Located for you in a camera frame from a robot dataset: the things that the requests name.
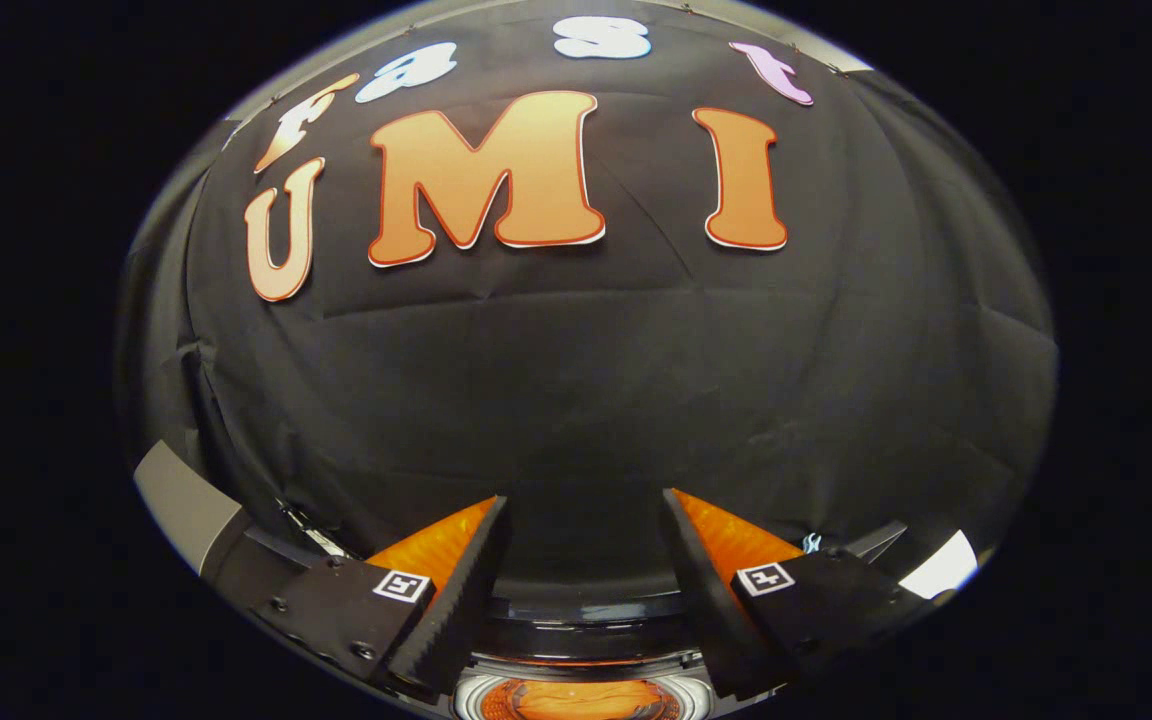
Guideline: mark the black washing machine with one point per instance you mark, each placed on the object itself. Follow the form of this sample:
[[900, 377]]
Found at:
[[586, 635]]

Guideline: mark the orange yellow shirt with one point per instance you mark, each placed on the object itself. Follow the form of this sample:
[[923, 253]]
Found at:
[[576, 700]]

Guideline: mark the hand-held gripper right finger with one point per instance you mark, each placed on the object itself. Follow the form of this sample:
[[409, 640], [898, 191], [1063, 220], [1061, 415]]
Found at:
[[708, 600]]

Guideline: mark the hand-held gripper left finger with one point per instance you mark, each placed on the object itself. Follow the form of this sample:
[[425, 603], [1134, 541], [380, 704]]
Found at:
[[461, 600]]

